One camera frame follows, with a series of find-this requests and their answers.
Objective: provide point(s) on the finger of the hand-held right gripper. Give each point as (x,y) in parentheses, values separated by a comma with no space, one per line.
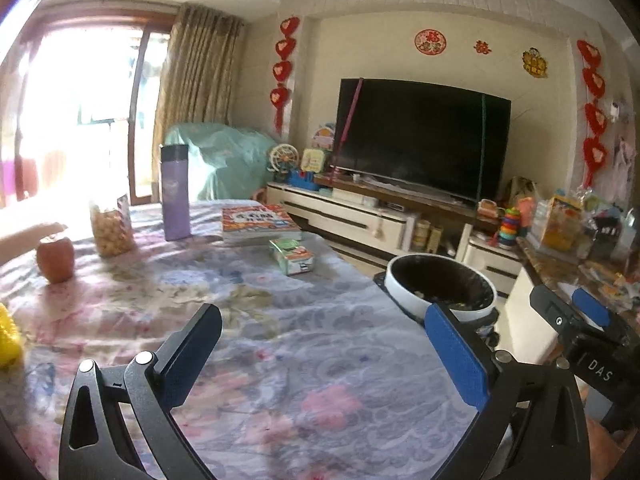
(590,306)
(550,305)

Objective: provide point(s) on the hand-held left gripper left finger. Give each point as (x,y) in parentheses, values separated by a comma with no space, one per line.
(192,355)

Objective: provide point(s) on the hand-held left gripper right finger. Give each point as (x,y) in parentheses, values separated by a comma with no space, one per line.
(457,355)

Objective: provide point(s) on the white bin with black bag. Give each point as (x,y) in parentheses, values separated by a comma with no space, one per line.
(402,291)

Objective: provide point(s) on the yellow bumpy toy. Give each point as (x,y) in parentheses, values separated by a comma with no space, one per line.
(7,335)

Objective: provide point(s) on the white marble-top cabinet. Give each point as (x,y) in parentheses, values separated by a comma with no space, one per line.
(545,260)

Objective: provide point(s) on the pile of mixed toys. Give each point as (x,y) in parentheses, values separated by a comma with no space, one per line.
(607,225)

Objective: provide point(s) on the yellow toy box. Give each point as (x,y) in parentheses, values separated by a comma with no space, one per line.
(560,220)

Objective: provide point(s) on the rainbow stacking rings toy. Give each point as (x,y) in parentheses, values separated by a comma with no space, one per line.
(510,227)

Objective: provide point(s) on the orange toy cash register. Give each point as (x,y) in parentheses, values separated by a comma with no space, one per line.
(487,207)

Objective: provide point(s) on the cream stacked containers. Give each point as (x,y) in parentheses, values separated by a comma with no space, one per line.
(422,234)

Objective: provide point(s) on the green white small box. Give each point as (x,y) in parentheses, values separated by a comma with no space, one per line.
(292,255)

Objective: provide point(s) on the clear snack bag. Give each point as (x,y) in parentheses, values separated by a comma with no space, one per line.
(111,232)

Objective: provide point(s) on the purple thermos bottle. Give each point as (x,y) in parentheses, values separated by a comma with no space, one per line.
(175,200)

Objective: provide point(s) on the red apple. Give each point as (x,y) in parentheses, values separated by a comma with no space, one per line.
(55,260)

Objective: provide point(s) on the white television cabinet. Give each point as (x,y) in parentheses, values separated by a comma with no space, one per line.
(350,215)

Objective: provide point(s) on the red heart hanging decoration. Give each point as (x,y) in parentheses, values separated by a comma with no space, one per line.
(282,70)
(595,110)

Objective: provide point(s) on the teal covered armchair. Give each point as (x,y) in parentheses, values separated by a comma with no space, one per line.
(225,160)

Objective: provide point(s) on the blue toy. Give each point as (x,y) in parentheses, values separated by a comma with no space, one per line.
(305,180)

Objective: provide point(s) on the black flat television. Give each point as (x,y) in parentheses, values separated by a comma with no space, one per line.
(420,135)

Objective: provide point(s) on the toy ferris wheel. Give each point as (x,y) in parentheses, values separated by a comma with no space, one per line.
(282,160)

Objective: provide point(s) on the yellow toy phone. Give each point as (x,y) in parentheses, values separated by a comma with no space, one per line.
(312,160)

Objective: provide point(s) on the round colourful toy board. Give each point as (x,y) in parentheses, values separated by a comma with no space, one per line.
(322,135)

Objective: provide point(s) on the red framed glass door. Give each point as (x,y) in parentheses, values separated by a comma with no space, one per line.
(75,110)

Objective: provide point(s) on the beige patterned curtain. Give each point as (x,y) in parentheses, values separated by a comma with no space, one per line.
(195,70)

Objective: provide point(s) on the yellow orange wall sticker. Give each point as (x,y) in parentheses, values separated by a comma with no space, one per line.
(534,62)

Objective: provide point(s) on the small red wall sticker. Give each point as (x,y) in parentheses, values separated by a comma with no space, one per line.
(482,46)

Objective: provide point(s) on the round red wall sticker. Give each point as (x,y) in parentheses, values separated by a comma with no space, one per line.
(430,41)

